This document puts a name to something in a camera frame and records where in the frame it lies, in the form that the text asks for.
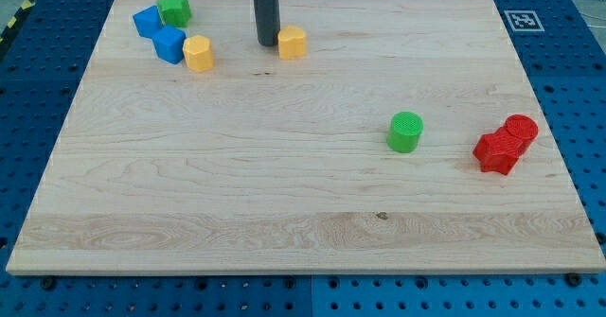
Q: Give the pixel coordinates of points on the white fiducial marker tag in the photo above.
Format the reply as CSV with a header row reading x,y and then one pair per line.
x,y
524,20

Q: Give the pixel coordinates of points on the blue cube block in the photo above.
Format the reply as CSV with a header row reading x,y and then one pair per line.
x,y
168,44

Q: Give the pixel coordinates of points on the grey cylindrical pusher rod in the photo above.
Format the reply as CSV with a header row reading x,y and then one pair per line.
x,y
267,21

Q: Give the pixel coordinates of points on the wooden board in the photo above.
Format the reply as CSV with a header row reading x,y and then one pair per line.
x,y
266,166

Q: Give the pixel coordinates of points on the red cylinder block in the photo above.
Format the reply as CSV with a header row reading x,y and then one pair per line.
x,y
524,129

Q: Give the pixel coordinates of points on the yellow heart block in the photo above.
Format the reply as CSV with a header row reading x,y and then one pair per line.
x,y
292,42

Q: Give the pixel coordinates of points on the green cylinder block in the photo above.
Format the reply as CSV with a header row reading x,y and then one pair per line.
x,y
404,132

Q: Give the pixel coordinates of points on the yellow hexagon block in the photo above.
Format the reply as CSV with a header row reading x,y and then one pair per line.
x,y
198,53

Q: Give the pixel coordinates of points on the green star block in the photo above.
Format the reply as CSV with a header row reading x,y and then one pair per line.
x,y
174,12

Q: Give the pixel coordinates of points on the red star block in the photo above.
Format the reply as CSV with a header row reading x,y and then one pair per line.
x,y
498,151

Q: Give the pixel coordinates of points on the blue triangle block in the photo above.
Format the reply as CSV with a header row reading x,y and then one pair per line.
x,y
147,22

